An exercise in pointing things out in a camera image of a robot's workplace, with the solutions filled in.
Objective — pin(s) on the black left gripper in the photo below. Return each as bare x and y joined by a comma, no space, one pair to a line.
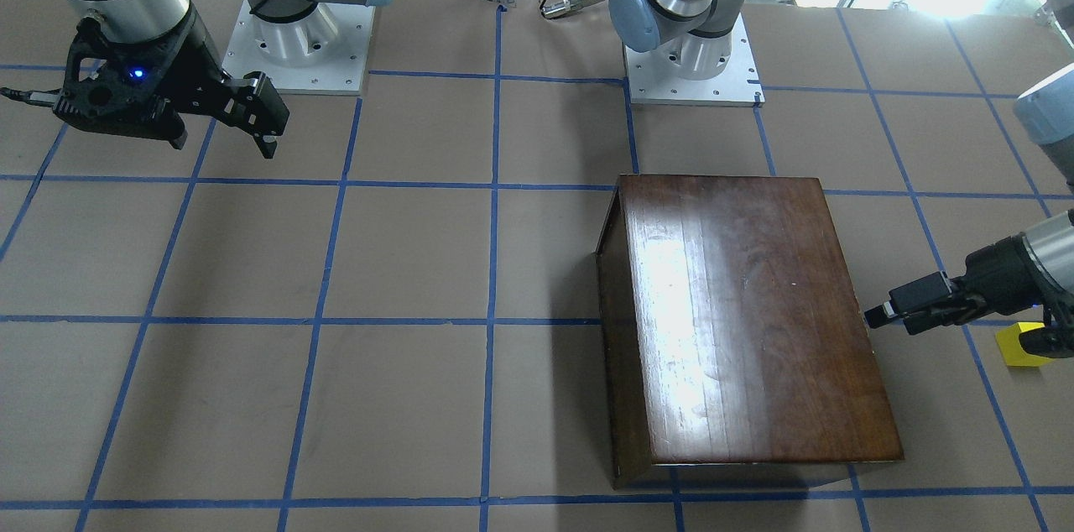
995,270

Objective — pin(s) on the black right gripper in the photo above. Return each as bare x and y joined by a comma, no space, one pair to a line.
191,55

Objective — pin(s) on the dark wooden drawer box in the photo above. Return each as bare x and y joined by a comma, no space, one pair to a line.
735,348

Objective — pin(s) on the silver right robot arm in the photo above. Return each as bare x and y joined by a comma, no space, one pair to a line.
134,21

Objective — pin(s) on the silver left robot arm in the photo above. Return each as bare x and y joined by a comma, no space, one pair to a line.
1046,112

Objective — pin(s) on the yellow block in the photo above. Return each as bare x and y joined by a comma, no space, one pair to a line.
1009,345

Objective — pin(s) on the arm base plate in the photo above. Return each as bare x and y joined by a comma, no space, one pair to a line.
322,54
692,70

